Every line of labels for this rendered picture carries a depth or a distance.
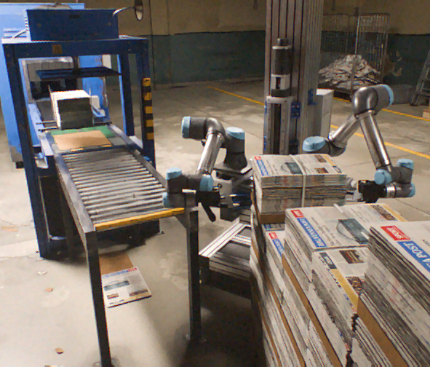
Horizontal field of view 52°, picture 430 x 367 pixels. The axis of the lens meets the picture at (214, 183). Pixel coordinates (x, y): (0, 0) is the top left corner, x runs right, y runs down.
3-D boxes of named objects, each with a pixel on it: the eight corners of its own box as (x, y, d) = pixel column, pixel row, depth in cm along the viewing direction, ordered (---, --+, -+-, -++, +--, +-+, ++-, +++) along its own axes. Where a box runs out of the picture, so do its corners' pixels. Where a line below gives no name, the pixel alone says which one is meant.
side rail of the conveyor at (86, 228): (98, 253, 201) (95, 230, 196) (86, 256, 199) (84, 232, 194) (62, 168, 314) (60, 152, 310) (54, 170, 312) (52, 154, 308)
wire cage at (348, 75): (380, 100, 923) (391, 12, 862) (349, 103, 891) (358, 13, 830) (342, 92, 1025) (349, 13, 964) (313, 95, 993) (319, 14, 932)
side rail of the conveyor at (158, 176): (199, 231, 220) (198, 210, 216) (189, 233, 218) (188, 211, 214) (131, 159, 334) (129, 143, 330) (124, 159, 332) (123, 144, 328)
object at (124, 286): (152, 295, 284) (152, 293, 283) (108, 307, 272) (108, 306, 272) (137, 267, 315) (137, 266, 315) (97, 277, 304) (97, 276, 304)
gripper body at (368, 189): (356, 180, 217) (380, 178, 217) (354, 196, 220) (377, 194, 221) (362, 185, 209) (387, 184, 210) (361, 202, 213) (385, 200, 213)
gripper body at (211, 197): (221, 191, 204) (195, 192, 204) (221, 207, 208) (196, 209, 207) (219, 185, 212) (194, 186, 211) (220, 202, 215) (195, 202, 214)
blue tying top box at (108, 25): (120, 38, 314) (117, 8, 307) (30, 41, 291) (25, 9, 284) (106, 36, 353) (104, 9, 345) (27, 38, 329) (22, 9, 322)
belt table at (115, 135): (137, 155, 335) (135, 143, 332) (47, 167, 310) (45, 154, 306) (116, 135, 395) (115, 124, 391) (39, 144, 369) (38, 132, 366)
